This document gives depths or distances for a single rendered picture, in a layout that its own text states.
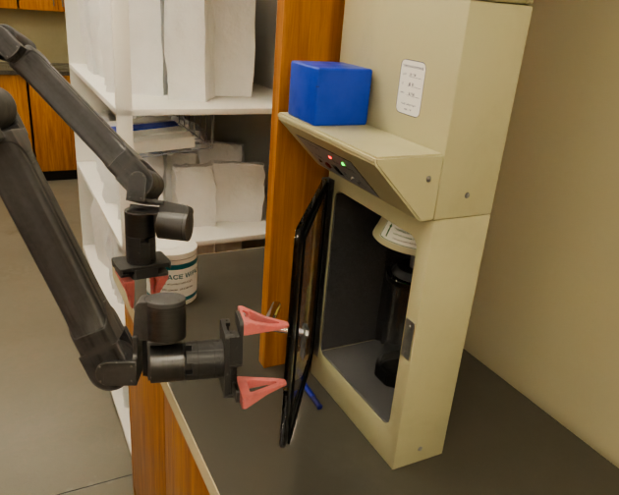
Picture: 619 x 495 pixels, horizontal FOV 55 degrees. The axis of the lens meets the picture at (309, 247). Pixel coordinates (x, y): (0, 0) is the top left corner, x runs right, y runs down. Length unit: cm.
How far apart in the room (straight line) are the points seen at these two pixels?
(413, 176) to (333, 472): 54
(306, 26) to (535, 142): 53
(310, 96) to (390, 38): 15
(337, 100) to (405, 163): 20
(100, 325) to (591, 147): 92
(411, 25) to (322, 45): 26
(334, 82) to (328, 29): 20
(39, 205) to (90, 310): 15
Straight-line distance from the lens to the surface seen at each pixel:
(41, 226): 86
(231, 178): 216
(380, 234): 104
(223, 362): 89
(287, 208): 119
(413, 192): 85
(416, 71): 92
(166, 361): 88
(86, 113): 124
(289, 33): 112
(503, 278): 143
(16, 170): 85
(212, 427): 119
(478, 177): 92
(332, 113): 98
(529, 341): 141
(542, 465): 124
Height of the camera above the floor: 169
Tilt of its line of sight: 22 degrees down
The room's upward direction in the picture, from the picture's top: 5 degrees clockwise
